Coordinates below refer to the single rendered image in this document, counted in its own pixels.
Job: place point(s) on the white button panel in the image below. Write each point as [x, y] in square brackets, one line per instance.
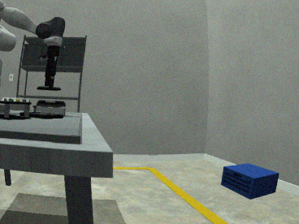
[16, 106]

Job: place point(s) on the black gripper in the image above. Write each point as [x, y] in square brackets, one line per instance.
[53, 50]

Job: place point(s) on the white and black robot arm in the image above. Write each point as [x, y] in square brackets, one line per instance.
[16, 18]

